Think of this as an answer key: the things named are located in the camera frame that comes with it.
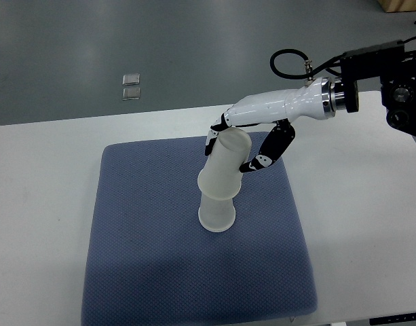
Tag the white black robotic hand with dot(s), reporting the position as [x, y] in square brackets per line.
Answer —
[279, 108]

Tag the white paper cup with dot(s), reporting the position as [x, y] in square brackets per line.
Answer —
[220, 178]
[216, 215]

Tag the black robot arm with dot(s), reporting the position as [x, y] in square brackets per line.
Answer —
[396, 69]

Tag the wooden furniture corner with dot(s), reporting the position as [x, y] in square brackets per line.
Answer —
[393, 6]

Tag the white paper cup on mat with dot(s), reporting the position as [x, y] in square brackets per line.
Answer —
[216, 215]

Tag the upper metal floor plate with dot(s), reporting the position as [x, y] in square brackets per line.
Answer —
[131, 79]

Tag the metal floor plate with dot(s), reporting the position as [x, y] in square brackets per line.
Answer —
[131, 93]
[131, 79]

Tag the lower metal floor plate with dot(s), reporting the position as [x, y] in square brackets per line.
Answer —
[131, 93]

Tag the blue fabric mat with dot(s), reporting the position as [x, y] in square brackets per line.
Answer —
[150, 261]

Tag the black table edge bracket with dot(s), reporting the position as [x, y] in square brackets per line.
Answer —
[400, 318]

